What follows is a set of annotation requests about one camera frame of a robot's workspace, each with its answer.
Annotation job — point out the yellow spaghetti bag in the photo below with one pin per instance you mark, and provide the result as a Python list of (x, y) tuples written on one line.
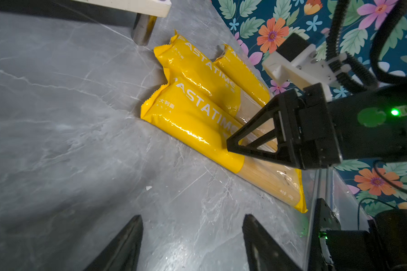
[(230, 64), (182, 58), (182, 112)]

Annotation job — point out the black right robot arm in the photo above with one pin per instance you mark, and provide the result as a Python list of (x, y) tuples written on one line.
[(347, 112)]

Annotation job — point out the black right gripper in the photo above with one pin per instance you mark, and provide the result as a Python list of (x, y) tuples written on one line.
[(292, 131)]

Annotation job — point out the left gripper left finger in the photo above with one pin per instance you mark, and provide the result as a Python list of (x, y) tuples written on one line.
[(122, 253)]

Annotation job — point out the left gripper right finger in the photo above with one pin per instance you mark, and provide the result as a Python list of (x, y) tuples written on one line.
[(263, 253)]

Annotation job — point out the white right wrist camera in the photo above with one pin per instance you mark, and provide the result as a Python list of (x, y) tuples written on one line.
[(296, 61)]

